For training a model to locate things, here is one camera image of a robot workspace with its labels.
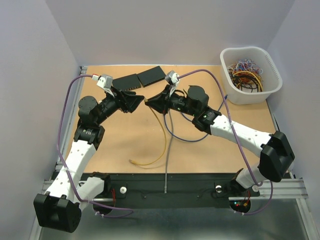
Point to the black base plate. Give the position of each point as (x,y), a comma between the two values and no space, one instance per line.
(172,191)

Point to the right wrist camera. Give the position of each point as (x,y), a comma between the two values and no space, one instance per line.
(172,80)

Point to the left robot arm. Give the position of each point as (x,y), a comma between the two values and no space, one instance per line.
(62,204)

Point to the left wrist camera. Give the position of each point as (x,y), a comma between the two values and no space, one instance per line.
(104,81)

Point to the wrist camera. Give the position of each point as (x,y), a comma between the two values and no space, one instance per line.
(104,81)
(172,80)

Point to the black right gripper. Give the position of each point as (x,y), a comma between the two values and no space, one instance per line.
(161,103)

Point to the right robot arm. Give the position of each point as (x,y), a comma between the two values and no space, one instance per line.
(273,149)

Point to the aluminium rail frame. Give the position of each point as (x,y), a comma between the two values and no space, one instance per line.
(148,142)

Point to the white plastic bin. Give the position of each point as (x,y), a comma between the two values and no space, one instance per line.
(249,75)

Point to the black network switch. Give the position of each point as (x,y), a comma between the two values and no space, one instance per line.
(127,83)
(151,76)

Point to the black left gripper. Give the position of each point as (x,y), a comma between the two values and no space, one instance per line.
(125,105)

